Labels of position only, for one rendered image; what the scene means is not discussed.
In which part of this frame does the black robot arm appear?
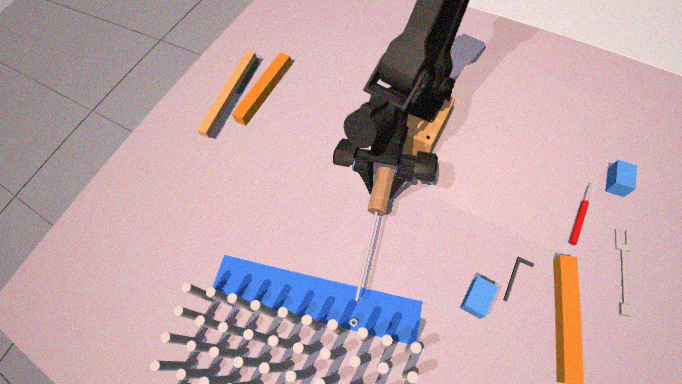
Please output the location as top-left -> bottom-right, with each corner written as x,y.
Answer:
343,0 -> 469,148

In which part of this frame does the red-handled screwdriver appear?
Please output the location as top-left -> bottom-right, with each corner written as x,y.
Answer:
569,182 -> 592,246

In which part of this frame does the thin grey forked tool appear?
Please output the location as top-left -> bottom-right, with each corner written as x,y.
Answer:
615,229 -> 633,317

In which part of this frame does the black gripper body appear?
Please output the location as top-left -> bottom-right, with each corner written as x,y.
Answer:
333,126 -> 438,182

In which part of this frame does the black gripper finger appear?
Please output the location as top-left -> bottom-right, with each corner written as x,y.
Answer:
353,162 -> 374,195
390,167 -> 413,199

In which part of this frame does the grey l-shaped hook tool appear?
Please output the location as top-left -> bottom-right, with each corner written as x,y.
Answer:
503,257 -> 534,302

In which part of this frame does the blue box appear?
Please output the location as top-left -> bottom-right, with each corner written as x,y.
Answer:
459,276 -> 499,319
605,160 -> 637,197

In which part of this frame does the blue flat strip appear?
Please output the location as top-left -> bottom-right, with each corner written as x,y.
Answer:
213,255 -> 423,345

